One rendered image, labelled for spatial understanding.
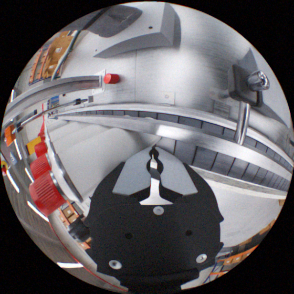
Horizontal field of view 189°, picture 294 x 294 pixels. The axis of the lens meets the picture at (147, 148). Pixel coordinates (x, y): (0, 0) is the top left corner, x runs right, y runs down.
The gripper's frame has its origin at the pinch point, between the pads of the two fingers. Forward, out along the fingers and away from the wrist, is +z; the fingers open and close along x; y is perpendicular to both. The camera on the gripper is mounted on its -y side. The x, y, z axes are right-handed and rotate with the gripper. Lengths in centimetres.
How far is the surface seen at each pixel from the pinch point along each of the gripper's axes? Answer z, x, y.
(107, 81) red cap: 15.1, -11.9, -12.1
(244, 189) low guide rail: -6.6, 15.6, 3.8
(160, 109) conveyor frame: 5.9, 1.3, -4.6
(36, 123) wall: 313, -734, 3
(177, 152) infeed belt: 3.7, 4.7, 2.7
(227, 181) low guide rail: -3.7, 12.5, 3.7
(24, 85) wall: 190, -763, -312
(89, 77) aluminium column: 17.5, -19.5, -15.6
